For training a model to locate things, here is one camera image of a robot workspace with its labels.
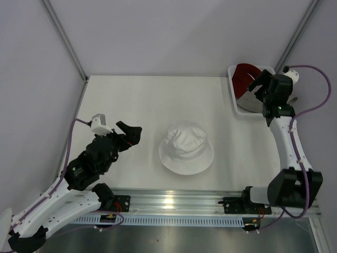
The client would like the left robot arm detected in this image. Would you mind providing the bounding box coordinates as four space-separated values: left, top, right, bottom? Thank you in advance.
8 120 142 252

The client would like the slotted cable duct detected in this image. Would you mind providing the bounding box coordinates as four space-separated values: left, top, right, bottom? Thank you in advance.
70 214 244 228

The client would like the grey bucket hat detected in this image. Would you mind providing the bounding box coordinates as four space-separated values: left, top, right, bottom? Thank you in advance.
236 91 262 113

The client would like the left aluminium frame post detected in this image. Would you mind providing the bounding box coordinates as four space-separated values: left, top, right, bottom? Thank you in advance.
39 0 88 83

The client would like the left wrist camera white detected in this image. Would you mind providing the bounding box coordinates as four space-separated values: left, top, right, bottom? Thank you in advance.
90 113 112 135

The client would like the white plastic basket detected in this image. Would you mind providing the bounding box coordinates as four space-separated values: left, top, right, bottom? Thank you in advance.
227 63 275 119

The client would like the right aluminium frame post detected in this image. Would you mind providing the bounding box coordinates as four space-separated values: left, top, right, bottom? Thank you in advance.
274 0 323 73

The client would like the aluminium mounting rail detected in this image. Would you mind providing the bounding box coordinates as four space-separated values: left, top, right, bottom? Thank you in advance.
76 187 322 217

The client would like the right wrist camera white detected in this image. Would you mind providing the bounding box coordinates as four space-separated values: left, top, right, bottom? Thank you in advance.
282 66 300 85

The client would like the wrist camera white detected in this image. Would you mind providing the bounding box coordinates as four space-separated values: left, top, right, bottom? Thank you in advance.
282 66 300 85
90 113 112 135

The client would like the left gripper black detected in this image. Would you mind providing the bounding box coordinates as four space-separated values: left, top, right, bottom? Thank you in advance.
96 121 142 172

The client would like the aluminium frame post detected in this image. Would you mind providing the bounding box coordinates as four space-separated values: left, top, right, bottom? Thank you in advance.
274 0 323 73
39 0 88 83

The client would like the red bucket hat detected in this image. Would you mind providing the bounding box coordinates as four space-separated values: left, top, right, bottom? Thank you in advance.
232 63 262 99

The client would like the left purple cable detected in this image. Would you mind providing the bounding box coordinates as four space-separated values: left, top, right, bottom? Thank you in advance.
10 118 124 239

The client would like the white bucket hat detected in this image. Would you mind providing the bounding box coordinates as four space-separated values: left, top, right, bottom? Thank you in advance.
158 121 214 176

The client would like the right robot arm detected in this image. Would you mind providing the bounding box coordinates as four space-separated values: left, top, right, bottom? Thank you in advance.
240 69 323 217

